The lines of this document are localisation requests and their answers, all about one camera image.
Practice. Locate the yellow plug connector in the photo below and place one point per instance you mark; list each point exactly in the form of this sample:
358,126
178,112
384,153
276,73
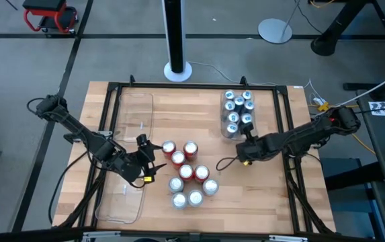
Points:
323,107

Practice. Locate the black metal table frame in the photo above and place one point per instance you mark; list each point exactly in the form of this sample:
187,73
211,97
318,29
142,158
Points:
195,86

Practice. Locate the silver metal bracket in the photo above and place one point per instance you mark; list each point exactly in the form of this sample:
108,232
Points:
101,237
288,238

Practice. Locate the clear plastic bin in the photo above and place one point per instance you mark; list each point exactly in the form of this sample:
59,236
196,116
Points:
223,114
135,111
121,201

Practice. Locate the blue slim drink can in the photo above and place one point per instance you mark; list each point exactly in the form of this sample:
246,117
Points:
247,95
246,118
239,100
229,95
229,106
248,106
231,128
233,117

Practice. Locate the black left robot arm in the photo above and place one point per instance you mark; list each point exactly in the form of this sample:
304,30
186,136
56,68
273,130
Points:
94,142

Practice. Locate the red black rolling stool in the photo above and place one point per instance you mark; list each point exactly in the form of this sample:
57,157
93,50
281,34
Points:
44,5

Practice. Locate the black horizontal beam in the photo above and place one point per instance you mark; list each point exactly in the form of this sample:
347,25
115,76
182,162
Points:
27,235

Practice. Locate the black desk leg frame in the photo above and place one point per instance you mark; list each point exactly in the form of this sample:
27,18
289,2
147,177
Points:
335,32

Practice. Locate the grey round-base stand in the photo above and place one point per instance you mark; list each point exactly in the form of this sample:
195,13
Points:
274,32

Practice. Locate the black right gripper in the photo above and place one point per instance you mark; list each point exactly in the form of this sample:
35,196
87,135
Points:
249,149

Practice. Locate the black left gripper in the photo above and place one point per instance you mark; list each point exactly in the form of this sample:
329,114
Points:
144,158

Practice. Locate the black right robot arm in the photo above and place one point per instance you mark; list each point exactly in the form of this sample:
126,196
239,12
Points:
296,137

